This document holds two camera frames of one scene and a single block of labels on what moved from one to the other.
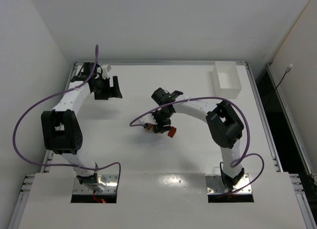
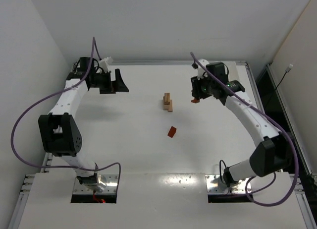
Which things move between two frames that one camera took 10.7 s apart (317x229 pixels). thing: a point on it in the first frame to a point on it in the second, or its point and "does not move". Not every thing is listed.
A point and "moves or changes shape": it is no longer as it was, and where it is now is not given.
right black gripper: x=162 y=127 to x=196 y=87
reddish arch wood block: x=150 y=127 moves or changes shape
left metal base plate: x=107 y=184 does not move
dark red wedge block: x=172 y=132 does not move
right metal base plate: x=215 y=185 does not move
